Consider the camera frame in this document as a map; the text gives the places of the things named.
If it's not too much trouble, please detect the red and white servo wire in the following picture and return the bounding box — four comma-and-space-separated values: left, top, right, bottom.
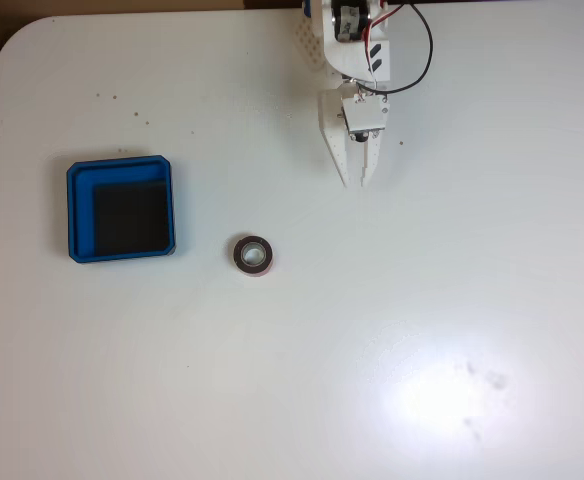
364, 5, 404, 84

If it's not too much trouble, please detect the white perforated plate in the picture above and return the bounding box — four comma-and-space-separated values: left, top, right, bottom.
293, 7, 329, 72

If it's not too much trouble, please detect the red tape roll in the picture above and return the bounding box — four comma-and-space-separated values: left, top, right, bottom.
232, 233, 276, 277

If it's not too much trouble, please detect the black foam pad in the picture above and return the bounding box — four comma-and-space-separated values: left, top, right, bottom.
93, 180, 172, 253

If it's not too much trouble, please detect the blue box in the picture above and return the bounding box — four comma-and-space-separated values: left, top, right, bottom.
66, 154, 178, 265

